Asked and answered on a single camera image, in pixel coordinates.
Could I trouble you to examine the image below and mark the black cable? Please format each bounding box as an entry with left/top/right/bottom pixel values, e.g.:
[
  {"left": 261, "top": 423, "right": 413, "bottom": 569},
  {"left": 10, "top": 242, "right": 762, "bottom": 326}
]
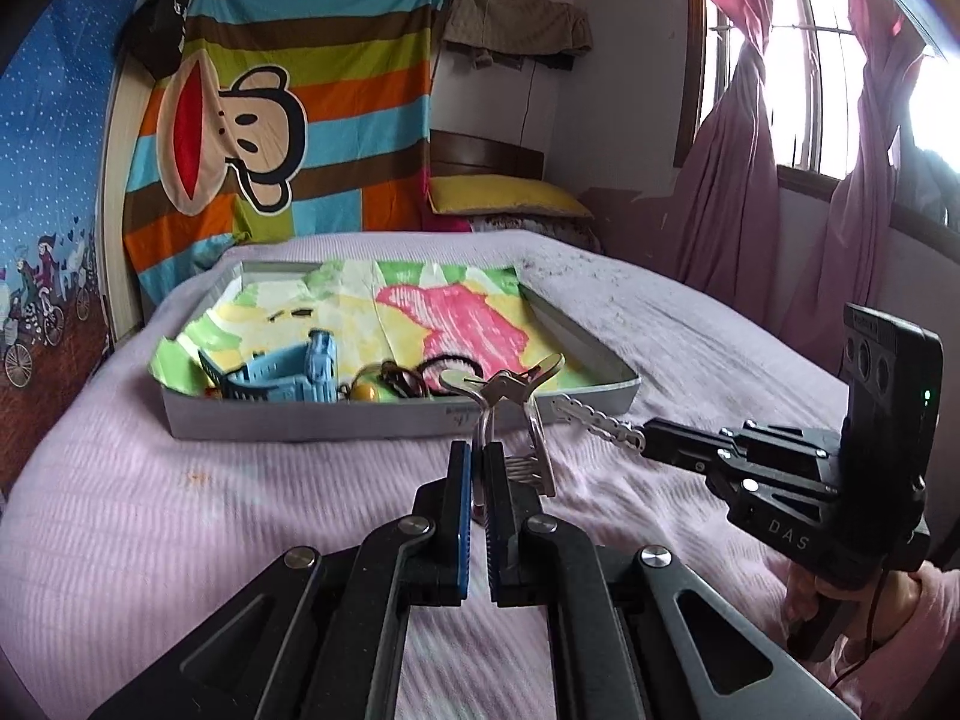
[{"left": 829, "top": 585, "right": 887, "bottom": 691}]

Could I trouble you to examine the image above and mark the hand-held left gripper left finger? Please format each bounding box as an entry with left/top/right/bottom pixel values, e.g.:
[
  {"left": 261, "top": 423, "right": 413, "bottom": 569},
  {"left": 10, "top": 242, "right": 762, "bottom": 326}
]
[{"left": 90, "top": 441, "right": 475, "bottom": 720}]

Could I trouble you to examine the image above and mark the striped monkey blanket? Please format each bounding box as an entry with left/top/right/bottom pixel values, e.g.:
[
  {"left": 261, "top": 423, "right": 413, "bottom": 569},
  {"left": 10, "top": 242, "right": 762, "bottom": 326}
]
[{"left": 120, "top": 0, "right": 458, "bottom": 308}]

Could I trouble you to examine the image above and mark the pink curtain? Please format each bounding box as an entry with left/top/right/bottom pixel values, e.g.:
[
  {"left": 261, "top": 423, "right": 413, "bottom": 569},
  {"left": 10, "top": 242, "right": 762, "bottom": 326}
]
[{"left": 675, "top": 0, "right": 946, "bottom": 361}]

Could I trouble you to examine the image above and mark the white hair clip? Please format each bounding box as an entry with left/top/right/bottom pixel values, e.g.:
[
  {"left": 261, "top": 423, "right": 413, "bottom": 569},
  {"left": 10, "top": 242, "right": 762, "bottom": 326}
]
[{"left": 551, "top": 395, "right": 647, "bottom": 455}]

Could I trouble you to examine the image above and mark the blue dotted fabric wardrobe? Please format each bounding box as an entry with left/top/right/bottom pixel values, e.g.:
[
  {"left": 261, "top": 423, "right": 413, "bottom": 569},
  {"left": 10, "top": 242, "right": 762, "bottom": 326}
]
[{"left": 0, "top": 0, "right": 158, "bottom": 391}]

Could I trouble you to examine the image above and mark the wooden headboard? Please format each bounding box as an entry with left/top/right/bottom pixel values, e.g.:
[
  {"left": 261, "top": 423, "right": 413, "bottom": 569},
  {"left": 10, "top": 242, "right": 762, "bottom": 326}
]
[{"left": 429, "top": 129, "right": 545, "bottom": 181}]

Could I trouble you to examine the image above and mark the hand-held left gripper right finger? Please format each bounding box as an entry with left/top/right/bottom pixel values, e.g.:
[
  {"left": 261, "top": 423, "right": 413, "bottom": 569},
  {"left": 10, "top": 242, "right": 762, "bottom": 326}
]
[{"left": 480, "top": 441, "right": 860, "bottom": 720}]

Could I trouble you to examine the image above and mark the grey shallow tray box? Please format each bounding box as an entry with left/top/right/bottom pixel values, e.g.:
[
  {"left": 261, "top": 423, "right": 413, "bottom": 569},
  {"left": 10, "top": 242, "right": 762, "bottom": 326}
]
[{"left": 154, "top": 259, "right": 642, "bottom": 442}]

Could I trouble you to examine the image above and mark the black hair tie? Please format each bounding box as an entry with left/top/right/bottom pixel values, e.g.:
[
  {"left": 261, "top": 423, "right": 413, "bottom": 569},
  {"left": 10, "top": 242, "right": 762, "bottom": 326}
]
[{"left": 415, "top": 352, "right": 488, "bottom": 396}]

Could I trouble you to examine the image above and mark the white cabinet panel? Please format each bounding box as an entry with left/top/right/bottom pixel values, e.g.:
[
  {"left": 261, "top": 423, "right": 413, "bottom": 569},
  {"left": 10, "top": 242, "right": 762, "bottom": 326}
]
[{"left": 99, "top": 52, "right": 151, "bottom": 335}]

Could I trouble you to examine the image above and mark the yellow pillow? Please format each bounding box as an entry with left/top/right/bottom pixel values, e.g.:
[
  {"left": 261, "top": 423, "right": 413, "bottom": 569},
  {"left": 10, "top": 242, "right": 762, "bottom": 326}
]
[{"left": 427, "top": 174, "right": 593, "bottom": 220}]

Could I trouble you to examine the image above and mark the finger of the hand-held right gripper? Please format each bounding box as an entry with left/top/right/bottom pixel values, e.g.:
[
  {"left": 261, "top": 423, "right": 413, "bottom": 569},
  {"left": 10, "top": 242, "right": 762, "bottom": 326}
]
[
  {"left": 694, "top": 457, "right": 841, "bottom": 497},
  {"left": 642, "top": 418, "right": 842, "bottom": 460}
]

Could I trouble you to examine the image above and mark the black bag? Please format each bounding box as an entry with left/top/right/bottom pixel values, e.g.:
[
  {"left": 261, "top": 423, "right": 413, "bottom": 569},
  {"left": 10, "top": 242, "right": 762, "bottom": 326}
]
[{"left": 124, "top": 0, "right": 192, "bottom": 80}]

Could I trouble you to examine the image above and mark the person's right hand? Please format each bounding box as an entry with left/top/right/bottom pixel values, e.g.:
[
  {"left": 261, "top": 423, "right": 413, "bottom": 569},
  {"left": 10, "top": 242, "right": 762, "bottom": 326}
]
[{"left": 784, "top": 562, "right": 925, "bottom": 650}]

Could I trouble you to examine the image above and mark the patterned pillow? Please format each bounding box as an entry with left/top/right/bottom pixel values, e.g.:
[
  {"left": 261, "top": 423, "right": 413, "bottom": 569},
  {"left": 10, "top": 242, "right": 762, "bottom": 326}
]
[{"left": 469, "top": 214, "right": 605, "bottom": 252}]

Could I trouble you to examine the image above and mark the olive hanging cloth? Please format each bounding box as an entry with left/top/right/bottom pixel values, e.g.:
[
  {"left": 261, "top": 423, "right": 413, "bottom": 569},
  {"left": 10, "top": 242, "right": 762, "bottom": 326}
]
[{"left": 441, "top": 0, "right": 593, "bottom": 72}]

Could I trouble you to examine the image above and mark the person's right forearm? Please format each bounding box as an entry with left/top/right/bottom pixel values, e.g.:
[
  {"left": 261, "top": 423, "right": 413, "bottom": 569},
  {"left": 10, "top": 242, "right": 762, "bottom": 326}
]
[{"left": 814, "top": 559, "right": 960, "bottom": 720}]

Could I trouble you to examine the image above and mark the colourful paper sheet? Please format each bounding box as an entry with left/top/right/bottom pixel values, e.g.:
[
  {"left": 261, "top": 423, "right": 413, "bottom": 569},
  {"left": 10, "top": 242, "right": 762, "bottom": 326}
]
[{"left": 154, "top": 259, "right": 593, "bottom": 395}]

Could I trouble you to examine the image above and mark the window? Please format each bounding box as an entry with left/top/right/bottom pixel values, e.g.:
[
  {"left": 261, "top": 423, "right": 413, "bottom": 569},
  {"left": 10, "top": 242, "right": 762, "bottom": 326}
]
[{"left": 697, "top": 0, "right": 960, "bottom": 233}]

